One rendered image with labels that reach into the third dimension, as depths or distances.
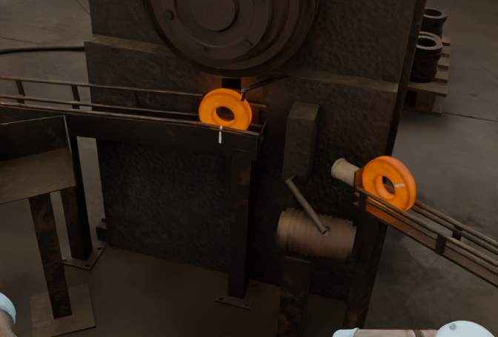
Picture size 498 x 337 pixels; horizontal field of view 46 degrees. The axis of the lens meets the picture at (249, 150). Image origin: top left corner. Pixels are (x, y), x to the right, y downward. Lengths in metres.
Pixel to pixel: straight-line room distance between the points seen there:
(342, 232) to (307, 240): 0.10
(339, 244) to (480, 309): 0.82
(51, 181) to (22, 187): 0.08
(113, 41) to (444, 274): 1.50
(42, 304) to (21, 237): 0.38
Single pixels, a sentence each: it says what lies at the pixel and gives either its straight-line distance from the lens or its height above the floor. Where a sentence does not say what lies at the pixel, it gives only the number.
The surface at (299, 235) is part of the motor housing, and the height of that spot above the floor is 0.50.
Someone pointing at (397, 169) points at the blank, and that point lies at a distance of 1.55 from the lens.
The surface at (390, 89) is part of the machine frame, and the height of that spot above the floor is 0.87.
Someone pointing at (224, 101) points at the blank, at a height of 0.79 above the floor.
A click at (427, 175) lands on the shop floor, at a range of 2.93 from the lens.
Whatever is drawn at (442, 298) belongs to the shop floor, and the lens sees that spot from 2.36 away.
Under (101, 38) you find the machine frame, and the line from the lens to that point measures 1.94.
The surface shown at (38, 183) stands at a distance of 1.78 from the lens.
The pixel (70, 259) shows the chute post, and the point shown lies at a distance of 2.38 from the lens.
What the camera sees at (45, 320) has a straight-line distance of 2.21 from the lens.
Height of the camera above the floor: 1.66
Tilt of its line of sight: 35 degrees down
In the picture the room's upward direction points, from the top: 3 degrees clockwise
